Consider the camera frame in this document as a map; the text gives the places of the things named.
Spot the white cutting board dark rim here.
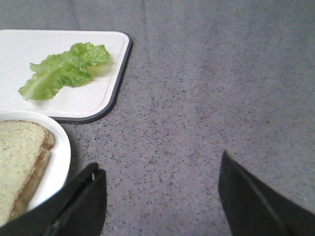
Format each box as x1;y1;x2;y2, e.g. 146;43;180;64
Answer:
0;29;132;124

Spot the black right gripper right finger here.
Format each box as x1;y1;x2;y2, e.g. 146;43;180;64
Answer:
218;151;315;236

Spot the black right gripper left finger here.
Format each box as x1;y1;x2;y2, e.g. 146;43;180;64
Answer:
0;163;106;236

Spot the white round plate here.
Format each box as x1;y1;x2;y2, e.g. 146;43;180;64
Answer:
0;112;71;211

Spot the bread slice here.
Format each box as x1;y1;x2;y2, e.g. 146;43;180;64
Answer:
0;120;55;225
8;149;51;221

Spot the green lettuce leaf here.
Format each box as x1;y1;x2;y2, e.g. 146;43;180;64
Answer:
18;42;110;100

